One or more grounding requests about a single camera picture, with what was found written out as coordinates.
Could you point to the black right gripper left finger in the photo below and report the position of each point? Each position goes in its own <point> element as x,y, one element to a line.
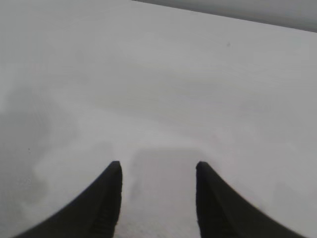
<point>96,208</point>

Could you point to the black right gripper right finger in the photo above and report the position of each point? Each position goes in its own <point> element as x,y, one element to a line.
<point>223,210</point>

